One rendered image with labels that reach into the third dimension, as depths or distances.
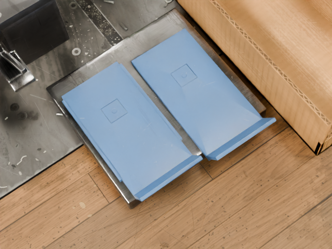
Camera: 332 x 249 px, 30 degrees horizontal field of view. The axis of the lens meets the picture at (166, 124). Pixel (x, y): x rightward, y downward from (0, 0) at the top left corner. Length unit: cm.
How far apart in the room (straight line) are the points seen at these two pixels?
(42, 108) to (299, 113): 27
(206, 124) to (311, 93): 12
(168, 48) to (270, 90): 12
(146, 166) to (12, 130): 16
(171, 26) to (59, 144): 18
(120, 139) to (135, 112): 3
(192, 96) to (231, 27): 8
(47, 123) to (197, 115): 16
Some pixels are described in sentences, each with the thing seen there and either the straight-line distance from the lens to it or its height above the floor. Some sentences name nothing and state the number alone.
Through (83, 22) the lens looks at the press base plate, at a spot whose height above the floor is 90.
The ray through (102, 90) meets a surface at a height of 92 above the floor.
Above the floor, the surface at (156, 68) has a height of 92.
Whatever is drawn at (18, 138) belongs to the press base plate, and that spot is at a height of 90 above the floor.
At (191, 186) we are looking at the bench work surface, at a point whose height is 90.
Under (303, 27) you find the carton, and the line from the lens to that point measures 71.
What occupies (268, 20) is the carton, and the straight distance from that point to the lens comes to 71.
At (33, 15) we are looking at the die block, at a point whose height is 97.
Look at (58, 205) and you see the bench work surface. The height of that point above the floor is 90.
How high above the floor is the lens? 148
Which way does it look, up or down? 64 degrees down
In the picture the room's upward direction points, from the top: 9 degrees counter-clockwise
